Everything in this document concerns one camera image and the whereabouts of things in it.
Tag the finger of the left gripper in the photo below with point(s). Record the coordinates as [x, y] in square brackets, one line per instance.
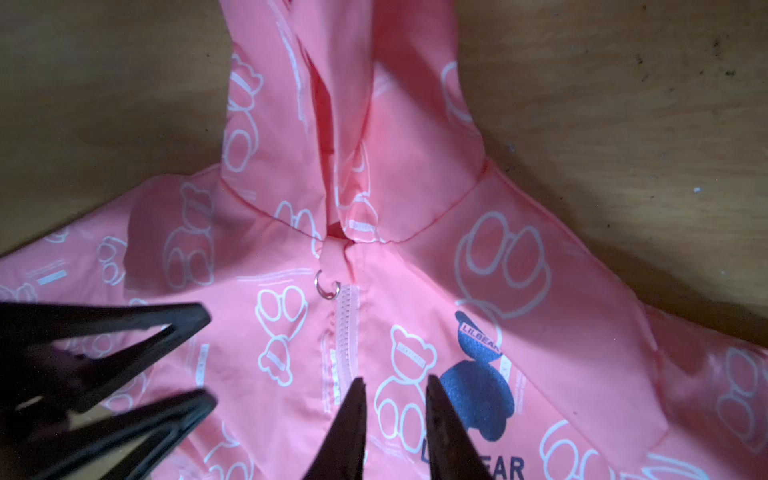
[38, 440]
[69, 357]

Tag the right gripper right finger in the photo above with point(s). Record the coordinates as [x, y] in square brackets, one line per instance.
[451, 454]

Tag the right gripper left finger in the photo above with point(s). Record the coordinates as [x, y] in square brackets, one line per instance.
[341, 455]

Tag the pink hooded jacket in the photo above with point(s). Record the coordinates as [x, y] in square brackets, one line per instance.
[355, 227]

